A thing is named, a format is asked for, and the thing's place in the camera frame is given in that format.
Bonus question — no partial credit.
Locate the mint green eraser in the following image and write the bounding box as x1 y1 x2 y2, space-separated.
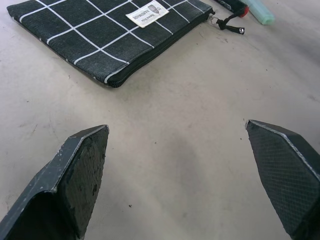
242 0 276 26

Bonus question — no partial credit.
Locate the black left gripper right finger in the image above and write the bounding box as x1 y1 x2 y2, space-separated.
245 119 320 240

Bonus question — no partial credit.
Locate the black marker with red cap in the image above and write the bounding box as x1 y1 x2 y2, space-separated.
214 0 250 18

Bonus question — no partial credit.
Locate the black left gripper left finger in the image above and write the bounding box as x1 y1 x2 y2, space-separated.
0 124 110 240

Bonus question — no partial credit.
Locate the black grid-pattern zipper pouch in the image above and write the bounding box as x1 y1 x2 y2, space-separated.
6 0 216 89

